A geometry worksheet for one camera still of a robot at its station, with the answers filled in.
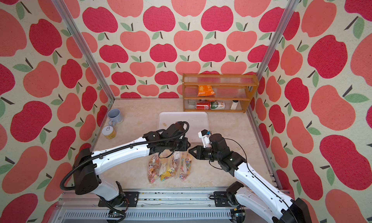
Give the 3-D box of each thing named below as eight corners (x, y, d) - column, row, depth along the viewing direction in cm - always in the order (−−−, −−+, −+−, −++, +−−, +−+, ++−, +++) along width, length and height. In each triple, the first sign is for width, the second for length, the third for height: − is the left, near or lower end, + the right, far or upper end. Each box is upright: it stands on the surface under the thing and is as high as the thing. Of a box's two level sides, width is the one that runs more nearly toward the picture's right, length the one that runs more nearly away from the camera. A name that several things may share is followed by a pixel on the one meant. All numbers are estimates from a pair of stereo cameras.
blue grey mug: (112, 128, 104) (107, 121, 98) (111, 117, 111) (106, 110, 104) (123, 124, 106) (119, 117, 100) (121, 114, 113) (117, 107, 106)
